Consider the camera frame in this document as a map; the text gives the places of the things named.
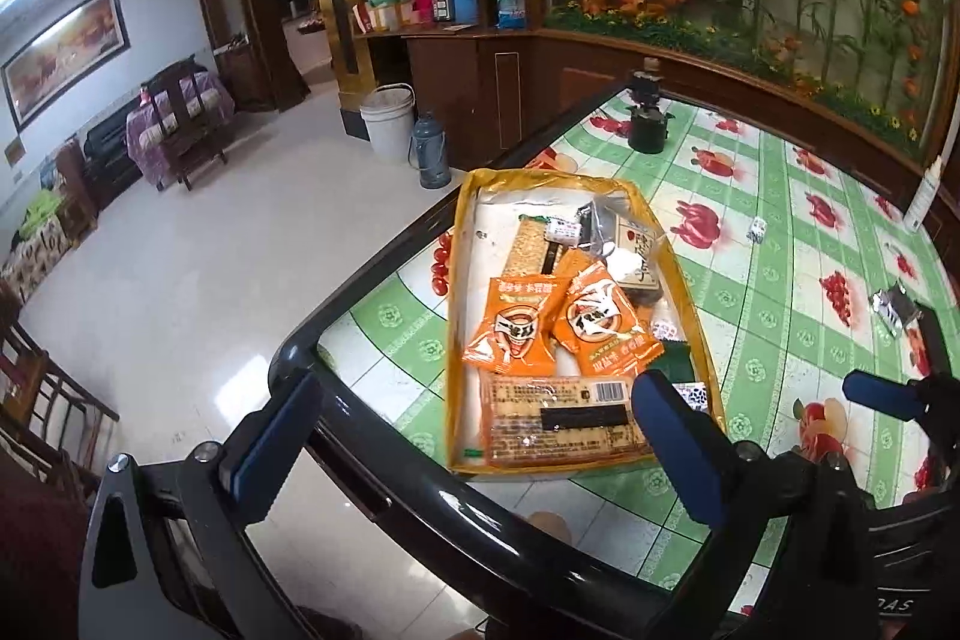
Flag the framed wall picture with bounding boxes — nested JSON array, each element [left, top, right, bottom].
[[0, 0, 134, 135]]

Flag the green-edged cracker packet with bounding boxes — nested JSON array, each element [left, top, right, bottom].
[[508, 215, 572, 281]]

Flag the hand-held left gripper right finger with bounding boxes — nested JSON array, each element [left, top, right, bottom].
[[631, 370, 878, 640]]

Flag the silver black foil packet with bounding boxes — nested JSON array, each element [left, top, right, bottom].
[[868, 281, 925, 339]]

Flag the person's dark red clothing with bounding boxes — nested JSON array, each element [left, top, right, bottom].
[[0, 456, 95, 640]]

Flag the green floral tablecloth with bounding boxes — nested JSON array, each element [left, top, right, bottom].
[[315, 85, 960, 618]]

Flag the clear plum snack packet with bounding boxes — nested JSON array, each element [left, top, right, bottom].
[[604, 211, 667, 313]]

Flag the large orange cracker packet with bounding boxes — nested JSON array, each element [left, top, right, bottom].
[[478, 372, 655, 470]]

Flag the yellow tray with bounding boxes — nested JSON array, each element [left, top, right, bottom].
[[445, 166, 728, 482]]

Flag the black jar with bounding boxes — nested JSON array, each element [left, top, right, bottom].
[[626, 104, 674, 155]]

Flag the white bottle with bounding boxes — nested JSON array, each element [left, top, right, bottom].
[[902, 155, 947, 234]]

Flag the chair with purple cloth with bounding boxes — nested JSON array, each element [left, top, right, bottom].
[[124, 56, 237, 193]]

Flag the orange snack packet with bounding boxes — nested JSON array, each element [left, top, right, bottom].
[[461, 275, 577, 380], [551, 260, 667, 384]]

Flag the dark green packet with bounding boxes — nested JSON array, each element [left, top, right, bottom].
[[658, 340, 696, 384]]

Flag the small black container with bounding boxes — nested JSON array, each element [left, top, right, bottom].
[[628, 70, 666, 106]]

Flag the wooden shelf cabinet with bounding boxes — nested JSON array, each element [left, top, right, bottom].
[[187, 0, 548, 172]]

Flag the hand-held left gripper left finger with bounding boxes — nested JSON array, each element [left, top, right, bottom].
[[79, 370, 325, 640]]

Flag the white bucket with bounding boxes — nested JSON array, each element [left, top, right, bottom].
[[358, 83, 419, 165]]

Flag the floral cloth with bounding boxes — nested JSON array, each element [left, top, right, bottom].
[[0, 190, 80, 305]]

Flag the wooden chair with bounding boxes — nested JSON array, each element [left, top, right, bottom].
[[0, 280, 121, 506]]

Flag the grey-blue thermos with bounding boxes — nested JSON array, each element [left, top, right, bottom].
[[409, 111, 453, 191]]

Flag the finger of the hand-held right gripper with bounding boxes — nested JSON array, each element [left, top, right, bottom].
[[844, 370, 927, 420]]

